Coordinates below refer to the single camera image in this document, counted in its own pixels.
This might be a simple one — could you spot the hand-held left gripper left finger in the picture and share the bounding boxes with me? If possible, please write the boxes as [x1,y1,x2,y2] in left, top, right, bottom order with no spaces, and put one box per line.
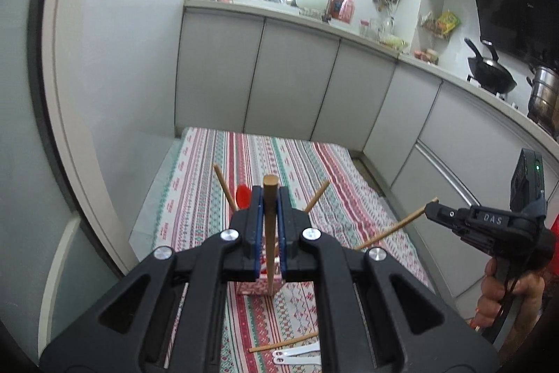
[39,186,267,373]

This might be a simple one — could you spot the pale green vegetable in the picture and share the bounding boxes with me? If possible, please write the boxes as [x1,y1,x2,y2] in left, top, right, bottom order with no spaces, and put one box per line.
[380,34,409,50]

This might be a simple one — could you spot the white soup spoon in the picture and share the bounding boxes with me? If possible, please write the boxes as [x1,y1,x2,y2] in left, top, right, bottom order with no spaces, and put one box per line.
[271,344,319,357]
[274,356,321,366]

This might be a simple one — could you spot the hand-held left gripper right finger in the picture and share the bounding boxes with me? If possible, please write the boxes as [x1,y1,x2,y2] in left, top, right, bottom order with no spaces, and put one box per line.
[277,186,501,373]

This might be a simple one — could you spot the black range hood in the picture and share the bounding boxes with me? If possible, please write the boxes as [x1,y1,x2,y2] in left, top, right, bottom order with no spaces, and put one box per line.
[462,0,559,63]

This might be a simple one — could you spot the person's right hand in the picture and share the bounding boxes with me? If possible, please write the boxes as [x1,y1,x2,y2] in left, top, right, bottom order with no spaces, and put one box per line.
[474,258,544,329]

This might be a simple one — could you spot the black wok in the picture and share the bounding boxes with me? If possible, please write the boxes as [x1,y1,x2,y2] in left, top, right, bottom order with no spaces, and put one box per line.
[464,38,518,94]

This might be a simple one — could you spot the stainless steel pot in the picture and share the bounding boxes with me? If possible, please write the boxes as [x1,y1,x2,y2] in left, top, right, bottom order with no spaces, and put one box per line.
[526,65,559,124]

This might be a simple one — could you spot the pink perforated utensil holder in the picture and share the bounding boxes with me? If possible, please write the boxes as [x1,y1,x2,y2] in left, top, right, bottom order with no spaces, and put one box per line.
[237,255,286,296]

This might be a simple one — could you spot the brown wooden chopstick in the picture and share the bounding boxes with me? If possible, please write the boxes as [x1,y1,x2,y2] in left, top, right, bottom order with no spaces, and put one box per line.
[262,175,280,295]
[249,331,319,353]
[212,164,239,212]
[303,180,331,214]
[354,197,438,251]

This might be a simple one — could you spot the colourful seasoning packets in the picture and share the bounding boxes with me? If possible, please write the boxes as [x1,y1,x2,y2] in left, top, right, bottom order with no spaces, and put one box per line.
[420,10,461,39]

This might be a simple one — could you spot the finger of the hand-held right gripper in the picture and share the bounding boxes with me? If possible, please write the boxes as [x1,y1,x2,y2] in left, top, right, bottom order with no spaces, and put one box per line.
[426,201,473,241]

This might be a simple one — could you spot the red plastic spoon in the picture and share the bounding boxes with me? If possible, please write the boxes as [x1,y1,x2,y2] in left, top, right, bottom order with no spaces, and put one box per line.
[236,185,253,210]

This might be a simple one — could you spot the person's right forearm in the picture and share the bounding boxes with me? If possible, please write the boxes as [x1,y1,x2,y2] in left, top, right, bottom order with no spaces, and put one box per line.
[498,325,546,369]

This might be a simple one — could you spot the white kitchen countertop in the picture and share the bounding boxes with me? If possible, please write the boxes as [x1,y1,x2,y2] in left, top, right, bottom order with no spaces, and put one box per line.
[183,0,559,146]

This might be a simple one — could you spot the clear glass jar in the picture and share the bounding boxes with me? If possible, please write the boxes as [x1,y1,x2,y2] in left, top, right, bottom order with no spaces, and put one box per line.
[371,17,394,40]

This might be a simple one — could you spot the white kitchen base cabinets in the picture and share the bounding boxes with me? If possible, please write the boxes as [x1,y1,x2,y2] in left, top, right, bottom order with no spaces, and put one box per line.
[175,1,559,313]

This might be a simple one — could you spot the striped patterned tablecloth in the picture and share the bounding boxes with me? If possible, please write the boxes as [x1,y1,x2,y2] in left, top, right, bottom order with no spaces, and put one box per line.
[131,127,437,373]

